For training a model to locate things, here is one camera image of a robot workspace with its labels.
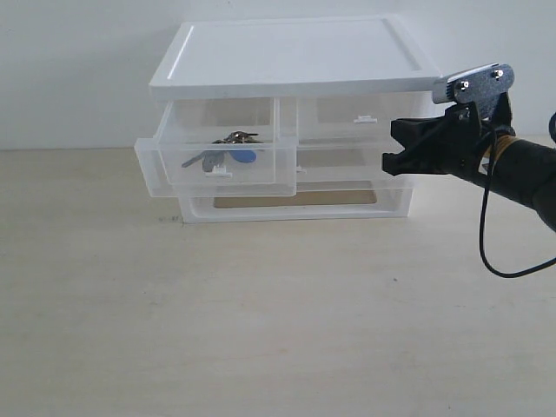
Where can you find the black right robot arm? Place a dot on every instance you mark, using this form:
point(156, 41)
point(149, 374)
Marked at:
point(524, 174)

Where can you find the key bunch with blue tag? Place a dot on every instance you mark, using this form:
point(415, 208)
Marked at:
point(212, 159)

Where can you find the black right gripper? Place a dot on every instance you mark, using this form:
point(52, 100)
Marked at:
point(473, 139)

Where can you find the white plastic drawer cabinet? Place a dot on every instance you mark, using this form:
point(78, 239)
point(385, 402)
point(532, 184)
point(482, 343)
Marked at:
point(289, 59)

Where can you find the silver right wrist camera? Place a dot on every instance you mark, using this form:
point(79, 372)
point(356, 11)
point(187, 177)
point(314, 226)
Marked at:
point(483, 86)

